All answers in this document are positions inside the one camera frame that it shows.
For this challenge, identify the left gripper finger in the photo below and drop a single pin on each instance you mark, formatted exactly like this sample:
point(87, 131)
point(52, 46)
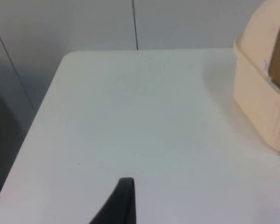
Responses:
point(121, 205)

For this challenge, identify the cream box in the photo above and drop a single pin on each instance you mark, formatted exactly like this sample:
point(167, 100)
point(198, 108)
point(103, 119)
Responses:
point(254, 93)

